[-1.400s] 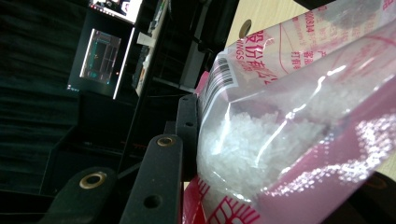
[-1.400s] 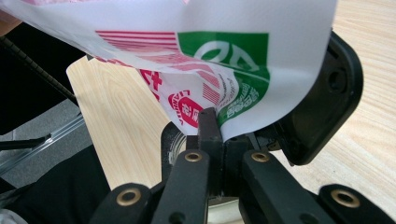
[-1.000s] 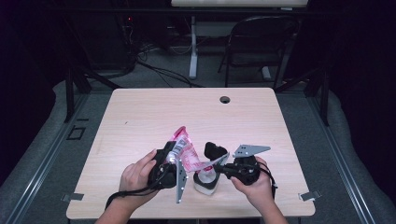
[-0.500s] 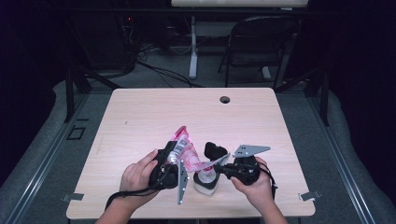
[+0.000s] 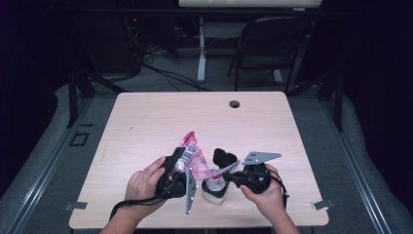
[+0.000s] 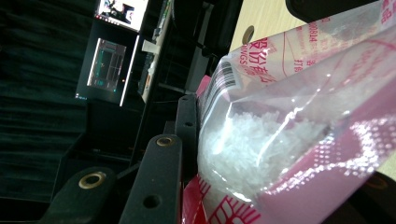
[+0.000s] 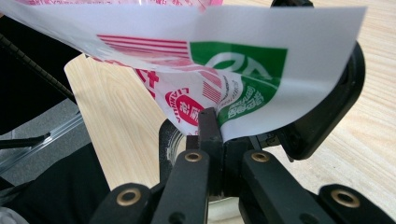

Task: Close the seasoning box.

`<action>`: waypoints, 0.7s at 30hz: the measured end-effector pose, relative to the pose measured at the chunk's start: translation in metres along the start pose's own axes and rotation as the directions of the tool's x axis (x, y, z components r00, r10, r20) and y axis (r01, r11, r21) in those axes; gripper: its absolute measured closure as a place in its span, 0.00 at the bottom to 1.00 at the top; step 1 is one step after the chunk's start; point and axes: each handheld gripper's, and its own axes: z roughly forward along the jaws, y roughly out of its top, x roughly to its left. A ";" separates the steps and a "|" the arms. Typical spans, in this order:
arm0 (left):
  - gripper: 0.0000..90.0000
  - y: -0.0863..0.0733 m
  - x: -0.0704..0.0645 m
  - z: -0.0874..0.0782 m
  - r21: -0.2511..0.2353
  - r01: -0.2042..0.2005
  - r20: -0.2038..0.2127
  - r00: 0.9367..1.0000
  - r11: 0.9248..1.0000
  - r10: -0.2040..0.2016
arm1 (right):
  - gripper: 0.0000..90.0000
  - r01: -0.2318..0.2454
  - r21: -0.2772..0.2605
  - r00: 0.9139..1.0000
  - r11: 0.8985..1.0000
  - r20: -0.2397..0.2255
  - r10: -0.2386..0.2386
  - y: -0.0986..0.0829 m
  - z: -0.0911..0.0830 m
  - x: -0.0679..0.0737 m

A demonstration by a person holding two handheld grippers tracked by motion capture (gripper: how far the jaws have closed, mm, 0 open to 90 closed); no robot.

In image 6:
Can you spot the red and clear plastic bag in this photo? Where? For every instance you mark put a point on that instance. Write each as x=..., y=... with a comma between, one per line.
x=280, y=124

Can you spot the dark curtain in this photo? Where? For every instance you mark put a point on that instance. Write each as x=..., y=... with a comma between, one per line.
x=31, y=93

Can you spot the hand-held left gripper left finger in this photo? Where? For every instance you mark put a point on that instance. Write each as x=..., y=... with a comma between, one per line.
x=186, y=137

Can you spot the large dark computer monitor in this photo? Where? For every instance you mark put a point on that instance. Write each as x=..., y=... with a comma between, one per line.
x=106, y=65

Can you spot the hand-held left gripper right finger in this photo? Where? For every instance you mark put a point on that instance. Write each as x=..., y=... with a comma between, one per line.
x=383, y=205

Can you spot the bright computer monitor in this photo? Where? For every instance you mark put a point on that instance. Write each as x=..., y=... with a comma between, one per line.
x=121, y=12

